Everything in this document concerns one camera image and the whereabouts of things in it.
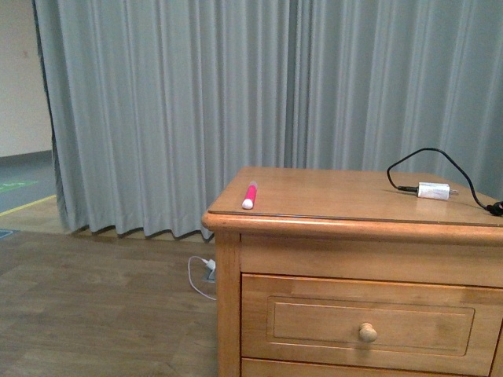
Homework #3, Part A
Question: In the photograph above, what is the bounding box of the pink marker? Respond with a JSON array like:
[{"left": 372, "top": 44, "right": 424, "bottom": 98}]
[{"left": 241, "top": 181, "right": 258, "bottom": 210}]

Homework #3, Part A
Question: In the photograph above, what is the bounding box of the wooden drawer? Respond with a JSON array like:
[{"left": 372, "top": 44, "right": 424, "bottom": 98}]
[{"left": 241, "top": 274, "right": 502, "bottom": 376}]

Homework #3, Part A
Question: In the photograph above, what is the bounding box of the white floor charger plug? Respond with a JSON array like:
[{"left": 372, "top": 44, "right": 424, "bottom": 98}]
[{"left": 202, "top": 258, "right": 216, "bottom": 272}]

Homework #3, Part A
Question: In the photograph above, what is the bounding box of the metal floor outlet box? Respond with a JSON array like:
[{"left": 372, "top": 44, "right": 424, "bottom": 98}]
[{"left": 202, "top": 269, "right": 216, "bottom": 284}]

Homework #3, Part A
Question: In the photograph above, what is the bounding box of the wooden nightstand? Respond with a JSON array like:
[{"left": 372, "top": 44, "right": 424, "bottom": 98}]
[{"left": 202, "top": 167, "right": 502, "bottom": 376}]

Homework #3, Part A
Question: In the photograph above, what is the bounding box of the grey pleated curtain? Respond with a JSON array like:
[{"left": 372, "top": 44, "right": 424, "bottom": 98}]
[{"left": 33, "top": 1, "right": 502, "bottom": 236}]

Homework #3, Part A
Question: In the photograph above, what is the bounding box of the white charger adapter on nightstand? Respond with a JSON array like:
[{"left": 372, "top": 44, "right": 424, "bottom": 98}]
[{"left": 417, "top": 182, "right": 459, "bottom": 200}]

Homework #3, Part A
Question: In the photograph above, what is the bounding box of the white floor cable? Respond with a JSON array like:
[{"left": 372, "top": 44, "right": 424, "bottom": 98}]
[{"left": 187, "top": 255, "right": 218, "bottom": 302}]

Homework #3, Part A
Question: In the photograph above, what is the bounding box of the black charger cable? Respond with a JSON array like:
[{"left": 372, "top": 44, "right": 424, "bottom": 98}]
[{"left": 386, "top": 147, "right": 503, "bottom": 217}]

